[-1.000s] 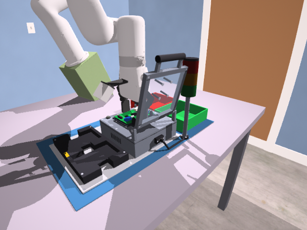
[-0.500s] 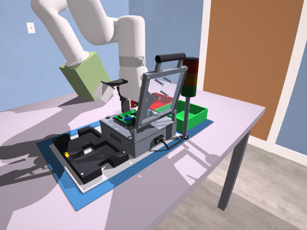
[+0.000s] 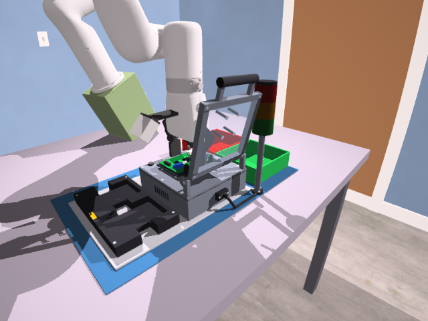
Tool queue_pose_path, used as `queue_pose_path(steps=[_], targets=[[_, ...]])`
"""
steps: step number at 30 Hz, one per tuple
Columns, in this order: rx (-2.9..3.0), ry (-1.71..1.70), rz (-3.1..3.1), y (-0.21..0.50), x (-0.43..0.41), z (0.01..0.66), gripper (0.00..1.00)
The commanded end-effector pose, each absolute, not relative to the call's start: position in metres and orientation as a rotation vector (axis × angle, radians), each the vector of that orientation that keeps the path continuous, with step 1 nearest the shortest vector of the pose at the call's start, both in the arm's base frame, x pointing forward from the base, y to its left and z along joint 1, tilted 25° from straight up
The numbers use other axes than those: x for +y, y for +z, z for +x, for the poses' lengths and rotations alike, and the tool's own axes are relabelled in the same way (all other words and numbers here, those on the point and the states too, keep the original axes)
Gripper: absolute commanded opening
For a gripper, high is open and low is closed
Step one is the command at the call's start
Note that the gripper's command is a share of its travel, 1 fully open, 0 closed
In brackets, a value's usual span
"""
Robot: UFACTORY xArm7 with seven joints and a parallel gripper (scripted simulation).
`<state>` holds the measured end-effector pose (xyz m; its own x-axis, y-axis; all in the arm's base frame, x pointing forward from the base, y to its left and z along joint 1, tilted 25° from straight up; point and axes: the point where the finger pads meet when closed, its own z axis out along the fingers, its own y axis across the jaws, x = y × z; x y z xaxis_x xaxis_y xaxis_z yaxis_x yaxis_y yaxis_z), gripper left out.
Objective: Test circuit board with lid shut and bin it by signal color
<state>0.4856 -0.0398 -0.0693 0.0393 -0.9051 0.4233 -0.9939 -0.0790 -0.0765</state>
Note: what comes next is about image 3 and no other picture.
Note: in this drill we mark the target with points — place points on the green bin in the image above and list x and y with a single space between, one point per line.
275 159

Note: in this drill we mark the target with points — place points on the red open-top bin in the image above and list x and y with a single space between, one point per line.
184 145

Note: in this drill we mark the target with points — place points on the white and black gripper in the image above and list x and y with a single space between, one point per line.
183 125

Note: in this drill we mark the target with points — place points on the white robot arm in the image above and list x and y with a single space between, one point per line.
137 41

